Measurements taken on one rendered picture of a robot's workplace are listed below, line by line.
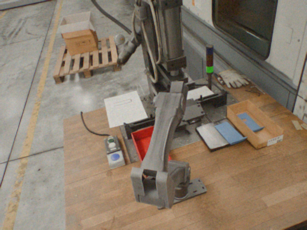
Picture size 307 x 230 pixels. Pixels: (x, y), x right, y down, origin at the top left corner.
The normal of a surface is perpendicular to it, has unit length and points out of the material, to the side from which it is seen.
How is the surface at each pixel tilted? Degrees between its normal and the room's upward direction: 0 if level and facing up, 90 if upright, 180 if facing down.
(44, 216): 0
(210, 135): 0
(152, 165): 20
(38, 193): 0
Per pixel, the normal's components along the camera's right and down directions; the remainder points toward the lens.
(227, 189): -0.14, -0.78
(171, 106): -0.23, -0.52
